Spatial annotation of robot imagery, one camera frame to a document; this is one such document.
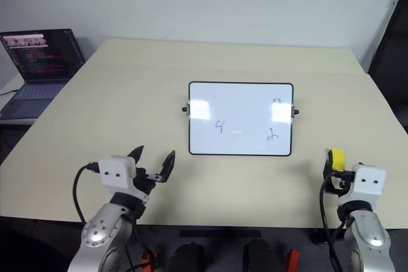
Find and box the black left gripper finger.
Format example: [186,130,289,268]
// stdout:
[158,149,177,184]
[126,145,145,162]

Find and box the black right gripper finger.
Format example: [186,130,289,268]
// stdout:
[323,148,335,175]

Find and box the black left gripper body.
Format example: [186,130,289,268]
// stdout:
[131,166,162,197]

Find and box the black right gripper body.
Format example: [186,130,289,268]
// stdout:
[321,165,356,196]

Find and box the yellow eraser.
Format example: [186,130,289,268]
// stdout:
[330,148,347,171]

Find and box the red plastic part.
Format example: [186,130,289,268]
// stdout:
[139,250,159,272]
[284,248,301,272]

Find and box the black-framed small whiteboard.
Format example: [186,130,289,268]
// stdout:
[181,81,301,157]

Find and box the dark rounded shape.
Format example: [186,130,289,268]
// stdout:
[166,242,205,272]
[242,238,282,272]

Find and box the open blue laptop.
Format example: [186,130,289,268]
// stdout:
[0,28,87,122]

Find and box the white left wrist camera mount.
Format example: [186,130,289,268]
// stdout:
[98,154,137,190]

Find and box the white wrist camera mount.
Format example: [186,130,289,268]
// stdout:
[338,162,387,206]
[98,154,137,190]

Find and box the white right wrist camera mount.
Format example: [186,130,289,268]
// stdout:
[338,162,387,206]

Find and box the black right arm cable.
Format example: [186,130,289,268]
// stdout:
[319,173,347,272]

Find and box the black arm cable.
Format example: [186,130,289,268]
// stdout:
[72,162,100,225]
[319,173,347,272]

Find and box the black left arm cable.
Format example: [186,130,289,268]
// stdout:
[72,162,100,225]

